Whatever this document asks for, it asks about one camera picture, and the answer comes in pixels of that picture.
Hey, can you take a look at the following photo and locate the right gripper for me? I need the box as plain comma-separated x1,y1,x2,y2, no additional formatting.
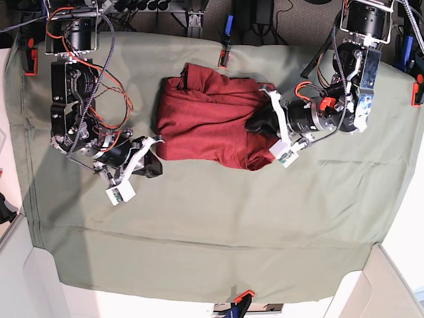
114,135,164,185

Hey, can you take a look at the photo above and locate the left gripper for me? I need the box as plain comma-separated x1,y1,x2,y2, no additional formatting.
244,84,315,148

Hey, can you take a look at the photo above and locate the red T-shirt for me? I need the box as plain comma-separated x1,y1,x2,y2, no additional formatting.
156,63,276,171

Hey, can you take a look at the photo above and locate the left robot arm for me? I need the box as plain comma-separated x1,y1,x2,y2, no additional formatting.
244,1,394,148

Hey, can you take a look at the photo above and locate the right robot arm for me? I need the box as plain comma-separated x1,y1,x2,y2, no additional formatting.
44,1,163,186

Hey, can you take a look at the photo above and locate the orange black rear clamp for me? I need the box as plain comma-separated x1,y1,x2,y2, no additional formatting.
218,15,233,69

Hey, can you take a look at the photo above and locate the orange black clamp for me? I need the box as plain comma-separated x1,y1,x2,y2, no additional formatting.
225,290,255,318
218,15,233,69

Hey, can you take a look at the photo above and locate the green table cloth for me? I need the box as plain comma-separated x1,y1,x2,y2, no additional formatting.
5,47,423,303

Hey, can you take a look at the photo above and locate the black power adapter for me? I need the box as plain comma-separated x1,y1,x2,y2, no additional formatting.
233,0,274,31

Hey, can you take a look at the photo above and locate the orange right table clamp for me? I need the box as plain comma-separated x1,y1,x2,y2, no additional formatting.
411,74,424,107

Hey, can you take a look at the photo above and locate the orange table clamp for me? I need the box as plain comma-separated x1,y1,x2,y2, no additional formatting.
23,38,38,76
411,74,424,107

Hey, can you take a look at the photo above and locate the orange black front clamp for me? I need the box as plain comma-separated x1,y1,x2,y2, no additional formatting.
225,290,255,318

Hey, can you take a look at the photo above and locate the orange left table clamp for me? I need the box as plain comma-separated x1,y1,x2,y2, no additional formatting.
23,38,38,76

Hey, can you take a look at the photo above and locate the white power strip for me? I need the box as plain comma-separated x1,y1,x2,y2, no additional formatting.
99,0,171,13

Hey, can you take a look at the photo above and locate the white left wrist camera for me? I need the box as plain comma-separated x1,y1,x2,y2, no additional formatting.
269,140,299,168

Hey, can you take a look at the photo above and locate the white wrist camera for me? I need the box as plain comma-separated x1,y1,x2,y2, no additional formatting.
105,181,136,206
269,140,299,168

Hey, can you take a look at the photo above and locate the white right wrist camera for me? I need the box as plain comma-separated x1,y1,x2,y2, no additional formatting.
105,181,136,206

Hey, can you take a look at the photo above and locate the aluminium frame post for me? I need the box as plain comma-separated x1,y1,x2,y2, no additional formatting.
186,0,209,38

